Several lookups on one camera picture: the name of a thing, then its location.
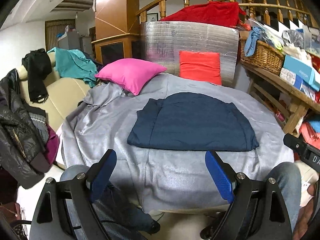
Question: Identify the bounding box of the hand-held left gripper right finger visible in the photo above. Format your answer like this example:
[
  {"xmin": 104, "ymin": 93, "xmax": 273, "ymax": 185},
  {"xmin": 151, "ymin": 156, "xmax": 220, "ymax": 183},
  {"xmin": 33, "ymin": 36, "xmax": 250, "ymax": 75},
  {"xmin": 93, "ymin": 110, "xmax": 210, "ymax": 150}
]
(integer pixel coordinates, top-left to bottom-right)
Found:
[{"xmin": 205, "ymin": 150, "xmax": 293, "ymax": 240}]

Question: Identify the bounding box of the red folded cloth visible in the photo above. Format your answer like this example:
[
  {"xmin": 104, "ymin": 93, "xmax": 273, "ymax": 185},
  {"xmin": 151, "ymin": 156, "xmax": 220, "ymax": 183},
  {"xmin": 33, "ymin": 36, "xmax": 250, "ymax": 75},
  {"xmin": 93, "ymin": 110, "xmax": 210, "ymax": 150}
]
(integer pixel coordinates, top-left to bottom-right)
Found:
[{"xmin": 299, "ymin": 120, "xmax": 320, "ymax": 150}]

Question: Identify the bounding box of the wicker basket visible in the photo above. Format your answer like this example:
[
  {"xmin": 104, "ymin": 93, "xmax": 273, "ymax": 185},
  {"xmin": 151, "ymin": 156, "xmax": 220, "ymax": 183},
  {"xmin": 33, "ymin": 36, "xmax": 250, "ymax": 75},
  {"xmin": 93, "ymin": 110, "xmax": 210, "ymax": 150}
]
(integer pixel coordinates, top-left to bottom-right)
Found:
[{"xmin": 239, "ymin": 37, "xmax": 285, "ymax": 76}]

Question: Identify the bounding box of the pink pillow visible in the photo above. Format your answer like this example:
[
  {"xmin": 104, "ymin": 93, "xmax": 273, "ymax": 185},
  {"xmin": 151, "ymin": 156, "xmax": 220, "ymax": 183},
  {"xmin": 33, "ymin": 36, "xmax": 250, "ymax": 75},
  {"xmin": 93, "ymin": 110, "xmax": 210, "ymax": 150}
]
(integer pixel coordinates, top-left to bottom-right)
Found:
[{"xmin": 94, "ymin": 58, "xmax": 167, "ymax": 96}]

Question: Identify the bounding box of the person's leg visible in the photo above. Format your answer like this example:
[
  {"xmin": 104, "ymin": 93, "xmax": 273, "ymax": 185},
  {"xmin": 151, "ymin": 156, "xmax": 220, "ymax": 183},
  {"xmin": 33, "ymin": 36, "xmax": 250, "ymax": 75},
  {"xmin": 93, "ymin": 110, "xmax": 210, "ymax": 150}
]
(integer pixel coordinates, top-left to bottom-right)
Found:
[
  {"xmin": 237, "ymin": 162, "xmax": 303, "ymax": 240},
  {"xmin": 60, "ymin": 164, "xmax": 160, "ymax": 240}
]

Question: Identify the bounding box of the red blanket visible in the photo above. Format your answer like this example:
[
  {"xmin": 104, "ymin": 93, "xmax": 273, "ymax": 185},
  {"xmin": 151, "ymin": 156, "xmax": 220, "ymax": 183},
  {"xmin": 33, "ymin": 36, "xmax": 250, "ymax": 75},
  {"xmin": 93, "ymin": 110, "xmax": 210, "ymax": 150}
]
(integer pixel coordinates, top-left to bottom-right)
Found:
[{"xmin": 160, "ymin": 1, "xmax": 247, "ymax": 28}]

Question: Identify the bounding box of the black garment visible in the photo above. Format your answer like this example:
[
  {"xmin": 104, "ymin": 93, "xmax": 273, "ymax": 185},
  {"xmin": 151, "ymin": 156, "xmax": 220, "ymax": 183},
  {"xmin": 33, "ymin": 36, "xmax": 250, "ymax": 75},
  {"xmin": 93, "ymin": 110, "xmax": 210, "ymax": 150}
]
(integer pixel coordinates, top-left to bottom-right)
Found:
[{"xmin": 22, "ymin": 49, "xmax": 52, "ymax": 103}]

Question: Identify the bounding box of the person's right leg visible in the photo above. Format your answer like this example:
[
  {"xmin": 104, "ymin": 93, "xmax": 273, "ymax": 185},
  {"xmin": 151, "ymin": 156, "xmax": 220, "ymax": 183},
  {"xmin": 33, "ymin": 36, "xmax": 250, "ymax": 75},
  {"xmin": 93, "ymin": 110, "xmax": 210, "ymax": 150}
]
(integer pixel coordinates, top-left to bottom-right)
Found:
[{"xmin": 237, "ymin": 162, "xmax": 303, "ymax": 240}]

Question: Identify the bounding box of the light blue cloth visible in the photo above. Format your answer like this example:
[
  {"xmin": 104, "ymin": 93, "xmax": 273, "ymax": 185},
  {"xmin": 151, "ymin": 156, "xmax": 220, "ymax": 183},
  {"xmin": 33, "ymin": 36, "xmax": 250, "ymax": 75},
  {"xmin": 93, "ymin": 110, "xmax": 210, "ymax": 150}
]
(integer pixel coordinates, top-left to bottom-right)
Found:
[{"xmin": 244, "ymin": 26, "xmax": 263, "ymax": 57}]

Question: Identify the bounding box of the wooden shelf table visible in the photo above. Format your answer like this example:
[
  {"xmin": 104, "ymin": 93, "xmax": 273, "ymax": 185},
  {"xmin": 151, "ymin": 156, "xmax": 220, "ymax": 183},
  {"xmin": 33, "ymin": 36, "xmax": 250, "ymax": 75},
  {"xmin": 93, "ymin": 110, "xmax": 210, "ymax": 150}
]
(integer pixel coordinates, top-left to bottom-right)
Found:
[{"xmin": 240, "ymin": 60, "xmax": 320, "ymax": 137}]

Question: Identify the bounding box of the teal cloth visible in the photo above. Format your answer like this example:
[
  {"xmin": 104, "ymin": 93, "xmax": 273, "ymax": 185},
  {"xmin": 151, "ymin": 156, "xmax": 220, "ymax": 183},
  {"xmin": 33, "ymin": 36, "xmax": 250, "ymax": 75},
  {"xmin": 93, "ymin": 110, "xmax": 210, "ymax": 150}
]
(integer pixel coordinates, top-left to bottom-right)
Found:
[{"xmin": 47, "ymin": 47, "xmax": 100, "ymax": 87}]

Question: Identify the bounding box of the navy blue puffer jacket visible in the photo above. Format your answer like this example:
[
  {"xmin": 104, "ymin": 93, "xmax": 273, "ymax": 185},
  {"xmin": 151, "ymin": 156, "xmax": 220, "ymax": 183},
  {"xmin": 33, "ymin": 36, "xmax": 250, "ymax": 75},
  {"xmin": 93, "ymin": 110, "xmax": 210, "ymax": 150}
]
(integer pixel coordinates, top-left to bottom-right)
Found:
[{"xmin": 127, "ymin": 92, "xmax": 260, "ymax": 152}]

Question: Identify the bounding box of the silver foil insulation board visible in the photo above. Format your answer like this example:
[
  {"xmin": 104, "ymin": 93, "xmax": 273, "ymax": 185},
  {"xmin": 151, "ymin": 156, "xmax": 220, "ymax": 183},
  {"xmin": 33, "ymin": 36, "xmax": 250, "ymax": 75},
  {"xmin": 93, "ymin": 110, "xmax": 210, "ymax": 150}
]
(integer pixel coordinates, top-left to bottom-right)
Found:
[{"xmin": 140, "ymin": 21, "xmax": 239, "ymax": 88}]

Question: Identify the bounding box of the magenta cloth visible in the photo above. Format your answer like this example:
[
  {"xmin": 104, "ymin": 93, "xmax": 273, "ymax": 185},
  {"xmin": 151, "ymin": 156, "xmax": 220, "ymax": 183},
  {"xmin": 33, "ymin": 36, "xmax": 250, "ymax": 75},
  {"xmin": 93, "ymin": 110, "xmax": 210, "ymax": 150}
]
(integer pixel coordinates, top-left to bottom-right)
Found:
[{"xmin": 45, "ymin": 124, "xmax": 60, "ymax": 167}]

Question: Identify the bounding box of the grey cabinet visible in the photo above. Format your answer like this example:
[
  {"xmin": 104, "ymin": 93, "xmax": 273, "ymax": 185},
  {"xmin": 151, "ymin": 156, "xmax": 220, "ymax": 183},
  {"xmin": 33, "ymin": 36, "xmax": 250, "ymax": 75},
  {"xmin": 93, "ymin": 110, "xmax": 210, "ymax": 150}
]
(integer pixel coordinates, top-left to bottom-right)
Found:
[{"xmin": 58, "ymin": 31, "xmax": 81, "ymax": 50}]

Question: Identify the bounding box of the wooden column cabinet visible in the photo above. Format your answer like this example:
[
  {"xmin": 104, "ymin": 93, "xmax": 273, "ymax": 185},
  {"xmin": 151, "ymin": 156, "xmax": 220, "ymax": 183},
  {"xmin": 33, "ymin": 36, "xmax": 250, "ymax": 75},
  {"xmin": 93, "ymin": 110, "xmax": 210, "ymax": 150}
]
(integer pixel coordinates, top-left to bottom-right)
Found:
[{"xmin": 91, "ymin": 0, "xmax": 140, "ymax": 65}]

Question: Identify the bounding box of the person's left leg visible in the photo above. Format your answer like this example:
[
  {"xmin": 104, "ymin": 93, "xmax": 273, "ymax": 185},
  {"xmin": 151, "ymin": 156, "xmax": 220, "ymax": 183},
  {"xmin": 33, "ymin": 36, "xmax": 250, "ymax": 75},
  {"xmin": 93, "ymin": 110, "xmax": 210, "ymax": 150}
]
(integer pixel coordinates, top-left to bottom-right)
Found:
[{"xmin": 60, "ymin": 164, "xmax": 160, "ymax": 240}]

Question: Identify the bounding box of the grey bed sheet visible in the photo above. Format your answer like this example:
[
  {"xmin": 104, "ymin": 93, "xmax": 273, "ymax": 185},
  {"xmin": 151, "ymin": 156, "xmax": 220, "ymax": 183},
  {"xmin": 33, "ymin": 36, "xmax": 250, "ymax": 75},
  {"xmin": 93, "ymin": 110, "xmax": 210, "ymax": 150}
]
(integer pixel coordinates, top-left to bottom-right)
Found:
[{"xmin": 61, "ymin": 73, "xmax": 295, "ymax": 214}]

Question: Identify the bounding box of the beige sofa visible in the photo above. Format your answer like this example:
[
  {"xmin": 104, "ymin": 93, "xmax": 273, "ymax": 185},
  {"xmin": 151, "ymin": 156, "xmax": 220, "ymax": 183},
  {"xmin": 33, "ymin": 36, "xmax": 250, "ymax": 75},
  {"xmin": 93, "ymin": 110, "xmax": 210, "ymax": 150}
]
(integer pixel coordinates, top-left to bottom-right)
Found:
[{"xmin": 15, "ymin": 51, "xmax": 92, "ymax": 133}]

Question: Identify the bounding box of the white and blue box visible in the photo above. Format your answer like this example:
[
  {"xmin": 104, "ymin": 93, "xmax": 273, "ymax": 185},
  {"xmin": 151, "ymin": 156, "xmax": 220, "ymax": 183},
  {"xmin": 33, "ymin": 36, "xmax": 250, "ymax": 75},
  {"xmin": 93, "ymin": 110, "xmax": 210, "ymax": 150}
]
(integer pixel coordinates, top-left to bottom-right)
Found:
[{"xmin": 279, "ymin": 67, "xmax": 317, "ymax": 100}]

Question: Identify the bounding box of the pile of plastic bags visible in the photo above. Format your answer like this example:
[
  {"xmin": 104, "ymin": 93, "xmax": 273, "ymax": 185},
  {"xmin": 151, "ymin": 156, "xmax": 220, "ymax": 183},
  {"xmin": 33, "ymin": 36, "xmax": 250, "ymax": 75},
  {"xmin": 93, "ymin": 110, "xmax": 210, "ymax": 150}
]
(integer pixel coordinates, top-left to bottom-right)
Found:
[{"xmin": 255, "ymin": 19, "xmax": 320, "ymax": 55}]

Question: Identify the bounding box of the black shoe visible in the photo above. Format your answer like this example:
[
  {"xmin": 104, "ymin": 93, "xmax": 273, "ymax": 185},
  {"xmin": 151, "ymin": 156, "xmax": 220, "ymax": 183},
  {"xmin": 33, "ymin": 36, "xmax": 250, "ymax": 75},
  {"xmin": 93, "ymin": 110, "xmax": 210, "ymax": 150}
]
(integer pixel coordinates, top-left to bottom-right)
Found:
[
  {"xmin": 140, "ymin": 220, "xmax": 160, "ymax": 234},
  {"xmin": 200, "ymin": 224, "xmax": 218, "ymax": 240}
]

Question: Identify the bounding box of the red-orange pillow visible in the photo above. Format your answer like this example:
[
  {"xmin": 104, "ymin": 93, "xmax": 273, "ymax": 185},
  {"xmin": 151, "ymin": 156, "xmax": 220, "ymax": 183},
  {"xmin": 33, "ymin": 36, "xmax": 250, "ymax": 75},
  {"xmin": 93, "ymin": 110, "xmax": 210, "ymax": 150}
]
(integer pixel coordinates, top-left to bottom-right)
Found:
[{"xmin": 179, "ymin": 50, "xmax": 222, "ymax": 86}]

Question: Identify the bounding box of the black shiny jacket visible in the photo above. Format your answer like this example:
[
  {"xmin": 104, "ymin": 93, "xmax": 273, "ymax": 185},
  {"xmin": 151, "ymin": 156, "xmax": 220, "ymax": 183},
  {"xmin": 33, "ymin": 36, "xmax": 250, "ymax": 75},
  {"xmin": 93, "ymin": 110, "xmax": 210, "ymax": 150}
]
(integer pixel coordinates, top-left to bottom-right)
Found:
[{"xmin": 0, "ymin": 69, "xmax": 54, "ymax": 189}]

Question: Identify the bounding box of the blue cardboard box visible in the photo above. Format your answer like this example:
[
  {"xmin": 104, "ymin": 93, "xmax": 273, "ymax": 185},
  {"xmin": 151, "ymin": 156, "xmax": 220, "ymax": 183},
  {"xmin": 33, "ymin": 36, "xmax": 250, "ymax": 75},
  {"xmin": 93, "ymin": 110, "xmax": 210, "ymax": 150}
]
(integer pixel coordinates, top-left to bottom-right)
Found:
[{"xmin": 282, "ymin": 54, "xmax": 320, "ymax": 92}]

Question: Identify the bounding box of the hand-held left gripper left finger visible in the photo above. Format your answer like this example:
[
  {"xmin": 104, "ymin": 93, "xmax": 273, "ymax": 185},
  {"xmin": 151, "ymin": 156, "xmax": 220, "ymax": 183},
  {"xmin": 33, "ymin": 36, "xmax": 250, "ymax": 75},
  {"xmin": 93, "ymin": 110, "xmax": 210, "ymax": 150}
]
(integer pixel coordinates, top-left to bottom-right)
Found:
[{"xmin": 29, "ymin": 149, "xmax": 117, "ymax": 240}]

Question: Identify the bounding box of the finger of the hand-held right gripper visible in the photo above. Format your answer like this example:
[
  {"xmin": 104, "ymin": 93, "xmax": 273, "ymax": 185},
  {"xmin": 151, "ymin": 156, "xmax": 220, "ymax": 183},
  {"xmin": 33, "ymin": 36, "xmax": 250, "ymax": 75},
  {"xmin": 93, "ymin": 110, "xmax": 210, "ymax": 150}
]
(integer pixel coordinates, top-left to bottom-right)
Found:
[{"xmin": 283, "ymin": 133, "xmax": 304, "ymax": 156}]

